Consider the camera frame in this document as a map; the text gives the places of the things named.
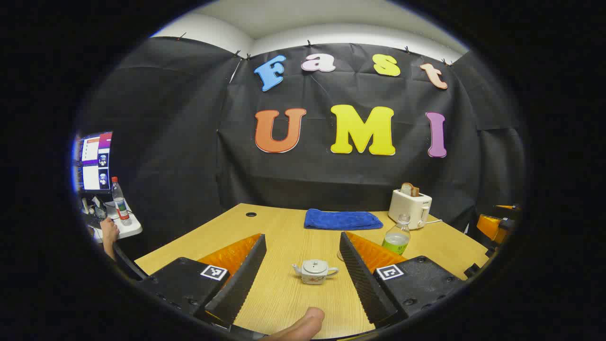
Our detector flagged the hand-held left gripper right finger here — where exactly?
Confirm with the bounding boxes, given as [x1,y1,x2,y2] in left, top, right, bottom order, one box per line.
[339,231,467,327]

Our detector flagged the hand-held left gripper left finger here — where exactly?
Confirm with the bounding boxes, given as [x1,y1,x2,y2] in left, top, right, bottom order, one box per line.
[135,233,267,328]

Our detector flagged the white ceramic teacup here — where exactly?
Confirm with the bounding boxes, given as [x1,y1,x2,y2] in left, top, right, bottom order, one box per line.
[292,259,339,285]

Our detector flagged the green label water bottle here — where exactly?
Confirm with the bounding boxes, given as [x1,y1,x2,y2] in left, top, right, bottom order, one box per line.
[382,213,411,256]

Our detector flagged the red cap plastic bottle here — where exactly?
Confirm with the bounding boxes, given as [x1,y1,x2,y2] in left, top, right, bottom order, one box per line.
[111,177,133,226]

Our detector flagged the blue folded towel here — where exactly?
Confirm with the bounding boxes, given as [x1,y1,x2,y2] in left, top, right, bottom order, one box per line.
[304,208,384,231]

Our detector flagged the white toaster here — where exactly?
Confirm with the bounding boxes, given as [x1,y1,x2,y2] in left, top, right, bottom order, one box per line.
[388,188,432,230]

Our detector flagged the white side table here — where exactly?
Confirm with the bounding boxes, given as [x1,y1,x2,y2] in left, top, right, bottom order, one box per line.
[85,199,143,243]

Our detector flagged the black backdrop cloth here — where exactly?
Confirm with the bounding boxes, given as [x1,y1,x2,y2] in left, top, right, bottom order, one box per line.
[78,37,526,247]

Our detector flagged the computer monitor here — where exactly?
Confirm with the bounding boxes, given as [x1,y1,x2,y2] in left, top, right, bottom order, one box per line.
[73,131,113,192]

